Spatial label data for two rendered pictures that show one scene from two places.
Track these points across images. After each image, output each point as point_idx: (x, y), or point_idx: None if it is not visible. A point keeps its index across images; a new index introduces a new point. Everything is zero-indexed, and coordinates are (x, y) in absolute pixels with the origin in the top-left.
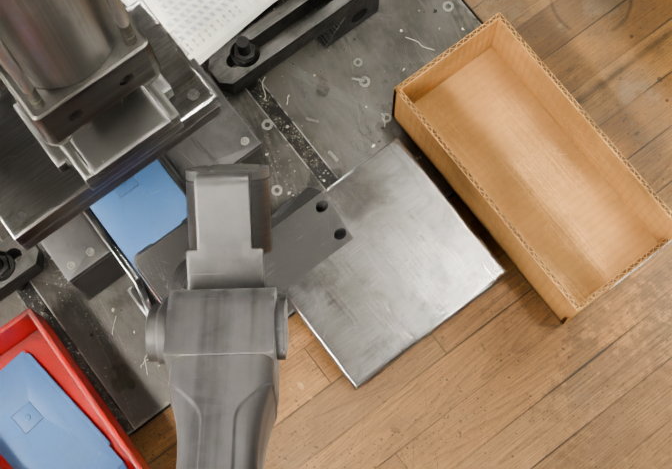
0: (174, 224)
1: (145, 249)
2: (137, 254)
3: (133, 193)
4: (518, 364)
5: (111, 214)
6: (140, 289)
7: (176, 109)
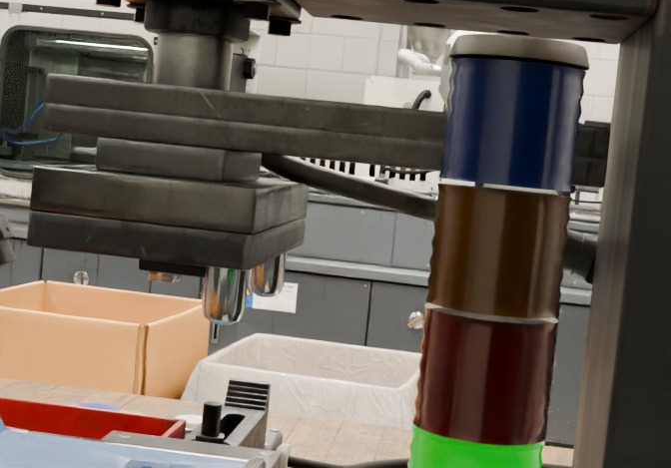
0: (29, 458)
1: (3, 222)
2: (9, 226)
3: (119, 463)
4: None
5: (125, 450)
6: (14, 428)
7: (77, 167)
